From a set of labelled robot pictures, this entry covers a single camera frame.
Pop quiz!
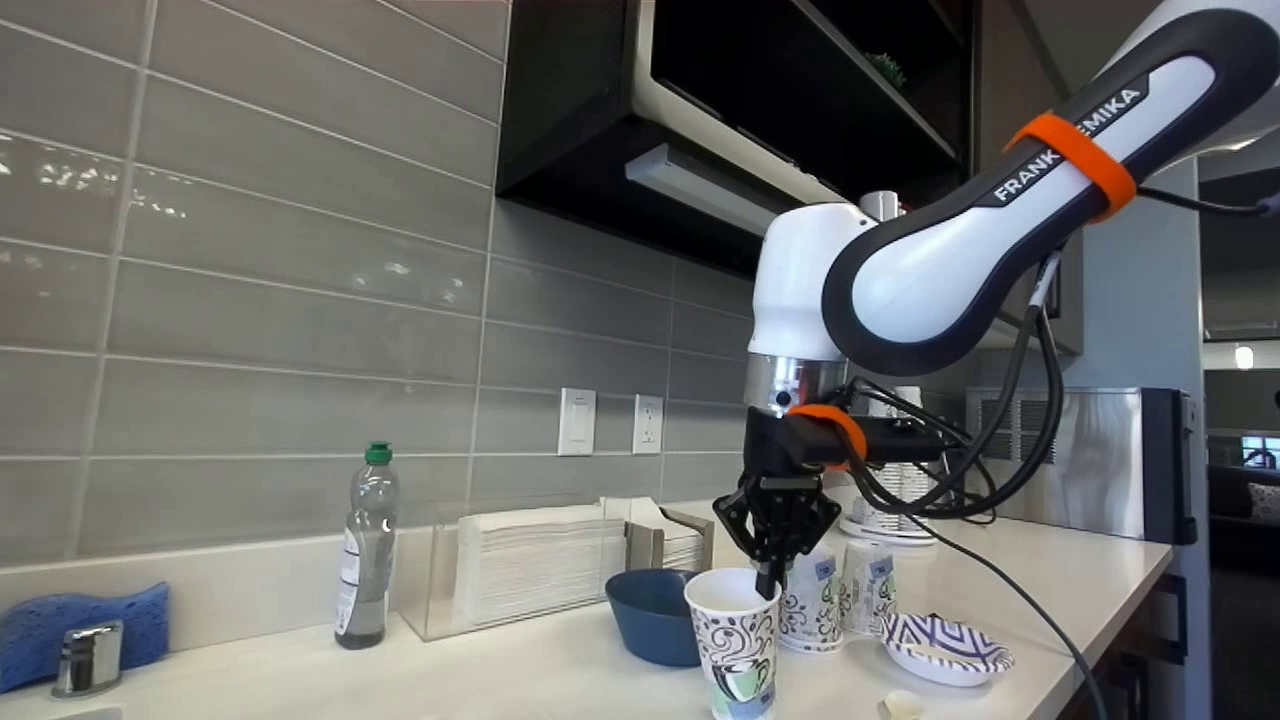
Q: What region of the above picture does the dark blue bowl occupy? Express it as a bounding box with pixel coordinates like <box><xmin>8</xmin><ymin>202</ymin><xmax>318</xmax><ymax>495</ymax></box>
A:
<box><xmin>603</xmin><ymin>568</ymin><xmax>705</xmax><ymax>671</ymax></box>

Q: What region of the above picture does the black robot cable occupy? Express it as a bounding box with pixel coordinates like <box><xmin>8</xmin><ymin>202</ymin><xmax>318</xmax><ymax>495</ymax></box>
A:
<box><xmin>798</xmin><ymin>186</ymin><xmax>1280</xmax><ymax>720</ymax></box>

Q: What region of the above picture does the orange arm strap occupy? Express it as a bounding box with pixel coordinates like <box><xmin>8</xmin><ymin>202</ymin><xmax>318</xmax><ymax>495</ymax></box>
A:
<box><xmin>1006</xmin><ymin>110</ymin><xmax>1140</xmax><ymax>215</ymax></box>

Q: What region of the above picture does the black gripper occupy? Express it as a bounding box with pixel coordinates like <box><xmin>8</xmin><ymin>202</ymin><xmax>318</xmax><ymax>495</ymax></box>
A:
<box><xmin>710</xmin><ymin>403</ymin><xmax>856</xmax><ymax>602</ymax></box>

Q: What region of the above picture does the short chrome fixture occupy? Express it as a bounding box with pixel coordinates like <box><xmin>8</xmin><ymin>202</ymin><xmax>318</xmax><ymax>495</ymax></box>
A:
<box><xmin>53</xmin><ymin>618</ymin><xmax>129</xmax><ymax>702</ymax></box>

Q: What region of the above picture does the orange wrist strap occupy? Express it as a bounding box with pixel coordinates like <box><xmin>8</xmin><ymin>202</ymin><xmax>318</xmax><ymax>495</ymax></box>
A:
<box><xmin>785</xmin><ymin>401</ymin><xmax>874</xmax><ymax>464</ymax></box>

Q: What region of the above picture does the blue patterned paper plate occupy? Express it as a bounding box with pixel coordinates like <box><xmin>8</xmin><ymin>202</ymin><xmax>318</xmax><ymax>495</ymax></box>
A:
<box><xmin>876</xmin><ymin>613</ymin><xmax>1018</xmax><ymax>693</ymax></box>

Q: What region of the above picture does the white wall outlet plate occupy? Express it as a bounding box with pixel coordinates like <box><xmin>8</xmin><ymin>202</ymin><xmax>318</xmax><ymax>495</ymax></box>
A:
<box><xmin>630</xmin><ymin>391</ymin><xmax>670</xmax><ymax>458</ymax></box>
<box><xmin>557</xmin><ymin>383</ymin><xmax>599</xmax><ymax>459</ymax></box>

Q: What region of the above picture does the blue cloth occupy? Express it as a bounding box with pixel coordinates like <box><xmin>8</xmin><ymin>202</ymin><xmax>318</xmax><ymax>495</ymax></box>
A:
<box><xmin>0</xmin><ymin>582</ymin><xmax>176</xmax><ymax>697</ymax></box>

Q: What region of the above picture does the dark upper cabinet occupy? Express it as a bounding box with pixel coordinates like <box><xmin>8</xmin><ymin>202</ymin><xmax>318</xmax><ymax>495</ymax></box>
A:
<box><xmin>497</xmin><ymin>0</ymin><xmax>1089</xmax><ymax>356</ymax></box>

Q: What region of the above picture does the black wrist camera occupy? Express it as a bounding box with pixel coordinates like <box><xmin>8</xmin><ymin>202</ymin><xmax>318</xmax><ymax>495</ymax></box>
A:
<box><xmin>853</xmin><ymin>418</ymin><xmax>945</xmax><ymax>473</ymax></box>

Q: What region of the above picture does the clear bottle green cap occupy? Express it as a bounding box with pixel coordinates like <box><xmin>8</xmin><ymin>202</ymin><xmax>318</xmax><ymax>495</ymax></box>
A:
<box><xmin>331</xmin><ymin>442</ymin><xmax>404</xmax><ymax>653</ymax></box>

